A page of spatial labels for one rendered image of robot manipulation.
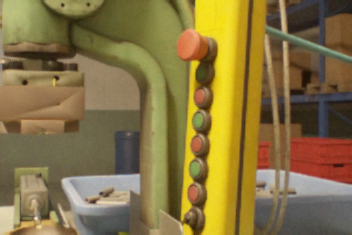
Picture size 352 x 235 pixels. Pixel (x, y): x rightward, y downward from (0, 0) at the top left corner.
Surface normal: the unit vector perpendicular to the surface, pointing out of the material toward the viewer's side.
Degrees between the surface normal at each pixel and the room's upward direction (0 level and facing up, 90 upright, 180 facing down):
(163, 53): 90
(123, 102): 90
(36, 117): 90
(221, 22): 85
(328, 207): 100
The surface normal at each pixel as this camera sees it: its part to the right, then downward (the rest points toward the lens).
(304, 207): 0.29, 0.18
